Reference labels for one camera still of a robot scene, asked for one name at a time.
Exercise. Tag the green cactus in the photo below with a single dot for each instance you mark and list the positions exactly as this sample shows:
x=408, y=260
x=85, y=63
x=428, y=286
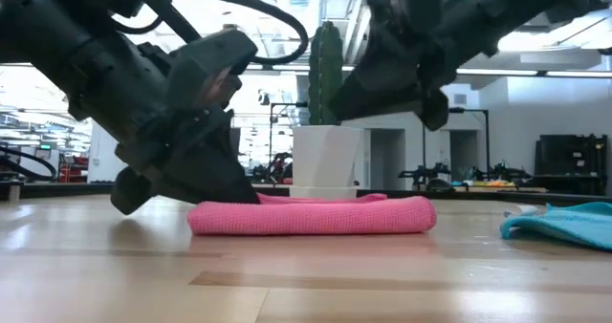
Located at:
x=326, y=74

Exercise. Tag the pink microfiber towel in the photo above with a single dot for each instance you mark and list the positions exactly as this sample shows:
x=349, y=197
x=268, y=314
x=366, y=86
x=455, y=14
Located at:
x=311, y=215

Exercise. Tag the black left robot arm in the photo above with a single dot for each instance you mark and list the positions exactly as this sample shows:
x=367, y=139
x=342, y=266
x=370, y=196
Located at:
x=48, y=41

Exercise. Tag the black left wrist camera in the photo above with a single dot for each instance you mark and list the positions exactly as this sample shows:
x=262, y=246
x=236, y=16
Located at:
x=210, y=67

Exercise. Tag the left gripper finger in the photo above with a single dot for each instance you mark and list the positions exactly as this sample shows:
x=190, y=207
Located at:
x=210, y=179
x=131, y=191

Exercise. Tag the white pillar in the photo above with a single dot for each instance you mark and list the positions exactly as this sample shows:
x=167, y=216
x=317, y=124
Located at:
x=102, y=156

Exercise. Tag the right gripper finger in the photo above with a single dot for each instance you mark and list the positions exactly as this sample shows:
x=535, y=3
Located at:
x=435, y=110
x=378, y=96

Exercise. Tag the blue microfiber towel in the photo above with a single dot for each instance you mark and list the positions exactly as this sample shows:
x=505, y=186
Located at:
x=564, y=225

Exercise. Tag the black background robot arm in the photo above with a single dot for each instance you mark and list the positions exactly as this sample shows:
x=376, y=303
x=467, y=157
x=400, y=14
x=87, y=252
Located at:
x=425, y=175
x=275, y=167

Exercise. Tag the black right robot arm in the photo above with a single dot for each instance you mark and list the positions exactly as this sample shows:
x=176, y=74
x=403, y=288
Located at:
x=516, y=7

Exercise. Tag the white hexagonal plant pot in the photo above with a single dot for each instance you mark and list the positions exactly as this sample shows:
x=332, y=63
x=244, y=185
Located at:
x=325, y=163

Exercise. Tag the black aluminium table frame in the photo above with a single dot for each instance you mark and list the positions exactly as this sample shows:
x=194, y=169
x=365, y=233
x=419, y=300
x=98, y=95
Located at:
x=57, y=189

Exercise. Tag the black shelf unit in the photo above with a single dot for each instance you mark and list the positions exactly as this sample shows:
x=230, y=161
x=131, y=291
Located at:
x=571, y=158

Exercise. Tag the black gantry frame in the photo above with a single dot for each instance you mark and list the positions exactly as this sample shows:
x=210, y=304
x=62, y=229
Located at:
x=478, y=110
x=287, y=104

